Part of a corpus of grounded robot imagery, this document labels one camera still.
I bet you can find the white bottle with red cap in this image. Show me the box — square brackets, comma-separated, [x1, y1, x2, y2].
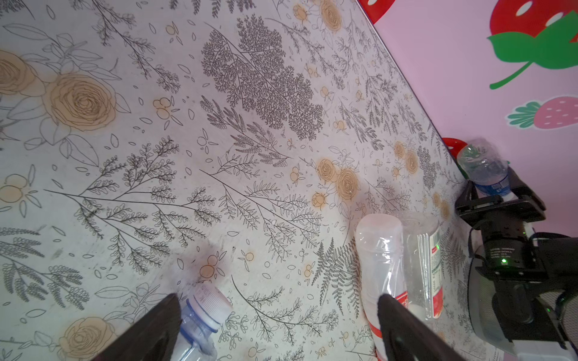
[355, 214, 408, 360]

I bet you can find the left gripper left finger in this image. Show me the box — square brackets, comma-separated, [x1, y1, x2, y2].
[93, 293, 182, 361]

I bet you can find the bottle with red white label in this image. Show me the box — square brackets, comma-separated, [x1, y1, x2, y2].
[400, 212, 443, 323]

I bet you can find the clear bottle blue label white cap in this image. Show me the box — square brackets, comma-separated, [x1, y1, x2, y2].
[457, 138, 512, 198]

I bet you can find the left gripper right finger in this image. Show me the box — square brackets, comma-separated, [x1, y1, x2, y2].
[377, 294, 464, 361]

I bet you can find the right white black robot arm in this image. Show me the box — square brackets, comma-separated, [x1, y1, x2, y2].
[455, 170, 577, 360]

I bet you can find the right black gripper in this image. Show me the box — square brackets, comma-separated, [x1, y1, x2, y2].
[455, 168, 547, 280]

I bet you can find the clear bottle purple red label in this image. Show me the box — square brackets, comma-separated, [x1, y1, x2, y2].
[171, 284, 233, 361]

